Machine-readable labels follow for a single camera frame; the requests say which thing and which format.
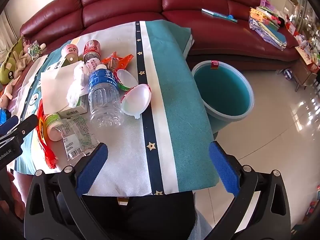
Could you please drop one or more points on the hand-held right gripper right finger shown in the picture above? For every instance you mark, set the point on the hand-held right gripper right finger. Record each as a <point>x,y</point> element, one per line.
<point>225,172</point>

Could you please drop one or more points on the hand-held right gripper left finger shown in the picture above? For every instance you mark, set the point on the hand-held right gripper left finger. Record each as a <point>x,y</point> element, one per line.
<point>91,170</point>

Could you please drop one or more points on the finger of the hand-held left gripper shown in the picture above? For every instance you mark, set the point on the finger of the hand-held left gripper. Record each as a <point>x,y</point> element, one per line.
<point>26,127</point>
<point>11,123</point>

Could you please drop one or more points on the white green supplement bottle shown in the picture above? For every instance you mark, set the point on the white green supplement bottle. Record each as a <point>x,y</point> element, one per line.
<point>53,127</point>

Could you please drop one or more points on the green white medicine box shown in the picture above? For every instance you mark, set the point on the green white medicine box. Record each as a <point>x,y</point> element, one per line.
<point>80,105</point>

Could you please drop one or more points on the teal plastic bucket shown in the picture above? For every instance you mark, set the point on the teal plastic bucket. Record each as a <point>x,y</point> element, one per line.
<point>220,90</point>

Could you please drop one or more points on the red soda can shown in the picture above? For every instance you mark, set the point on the red soda can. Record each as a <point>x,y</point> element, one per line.
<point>92,47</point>

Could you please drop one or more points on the pink plush toy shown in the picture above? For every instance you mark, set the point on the pink plush toy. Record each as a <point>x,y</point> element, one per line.
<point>7,91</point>

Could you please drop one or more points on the red plastic wrapper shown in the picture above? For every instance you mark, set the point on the red plastic wrapper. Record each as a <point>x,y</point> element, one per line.
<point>46,152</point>

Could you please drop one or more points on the clear plastic barcode bag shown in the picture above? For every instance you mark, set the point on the clear plastic barcode bag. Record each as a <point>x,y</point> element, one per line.
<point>77,137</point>

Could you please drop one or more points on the white paper sheet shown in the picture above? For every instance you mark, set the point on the white paper sheet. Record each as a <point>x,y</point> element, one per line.
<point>55,87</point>

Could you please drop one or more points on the person's black shirt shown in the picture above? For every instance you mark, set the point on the person's black shirt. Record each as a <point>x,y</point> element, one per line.
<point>140,217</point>

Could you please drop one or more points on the olive green carton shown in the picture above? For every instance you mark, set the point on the olive green carton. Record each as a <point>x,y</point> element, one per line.
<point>56,66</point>

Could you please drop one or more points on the clear plastic water bottle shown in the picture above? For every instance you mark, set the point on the clear plastic water bottle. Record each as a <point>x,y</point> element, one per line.
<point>105,100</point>

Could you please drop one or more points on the pink cartoon cup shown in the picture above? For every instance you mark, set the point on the pink cartoon cup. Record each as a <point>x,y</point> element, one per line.
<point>70,51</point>

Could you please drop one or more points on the small white drink bottle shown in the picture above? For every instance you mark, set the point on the small white drink bottle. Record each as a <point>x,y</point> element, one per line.
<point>92,64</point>

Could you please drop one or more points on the striped star-print blanket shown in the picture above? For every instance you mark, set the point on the striped star-print blanket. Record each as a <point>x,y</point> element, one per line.
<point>175,92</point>

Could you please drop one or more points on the red clip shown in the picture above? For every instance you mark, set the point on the red clip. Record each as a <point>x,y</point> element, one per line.
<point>214,64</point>

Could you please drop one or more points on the blue white bag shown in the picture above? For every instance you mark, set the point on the blue white bag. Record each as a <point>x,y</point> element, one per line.
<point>288,73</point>

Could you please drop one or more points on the wooden cabinet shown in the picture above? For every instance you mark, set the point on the wooden cabinet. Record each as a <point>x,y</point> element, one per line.
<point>303,70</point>

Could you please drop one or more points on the stack of books and papers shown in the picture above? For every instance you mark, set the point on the stack of books and papers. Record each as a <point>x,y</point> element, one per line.
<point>265,27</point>

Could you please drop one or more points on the red leather sofa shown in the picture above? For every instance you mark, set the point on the red leather sofa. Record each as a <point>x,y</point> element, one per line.
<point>120,2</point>

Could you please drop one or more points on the teal book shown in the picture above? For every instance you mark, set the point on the teal book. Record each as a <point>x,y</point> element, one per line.
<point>217,13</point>

